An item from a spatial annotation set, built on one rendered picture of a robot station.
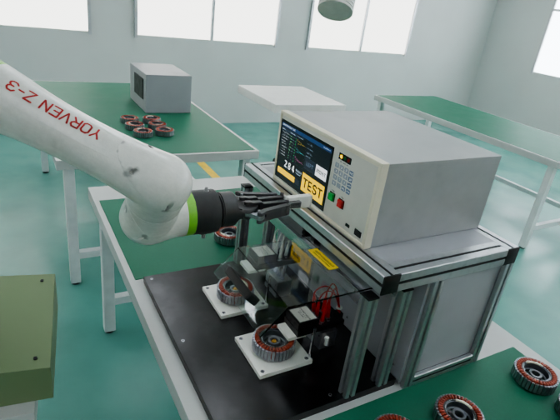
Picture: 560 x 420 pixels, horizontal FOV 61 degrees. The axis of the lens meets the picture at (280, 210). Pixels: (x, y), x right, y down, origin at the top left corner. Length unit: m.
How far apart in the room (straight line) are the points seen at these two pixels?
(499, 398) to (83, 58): 5.07
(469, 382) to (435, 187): 0.55
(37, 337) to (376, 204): 0.81
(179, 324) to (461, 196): 0.80
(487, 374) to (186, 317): 0.83
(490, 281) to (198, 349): 0.76
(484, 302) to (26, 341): 1.11
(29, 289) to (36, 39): 4.39
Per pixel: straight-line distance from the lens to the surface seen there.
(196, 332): 1.32
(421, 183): 1.12
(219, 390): 1.18
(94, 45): 5.65
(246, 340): 1.29
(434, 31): 7.98
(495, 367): 1.51
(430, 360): 1.35
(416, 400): 1.30
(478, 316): 1.39
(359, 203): 1.08
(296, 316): 1.25
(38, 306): 1.32
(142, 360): 2.39
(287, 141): 1.32
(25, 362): 1.19
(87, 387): 2.30
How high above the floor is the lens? 1.62
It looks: 25 degrees down
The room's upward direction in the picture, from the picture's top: 8 degrees clockwise
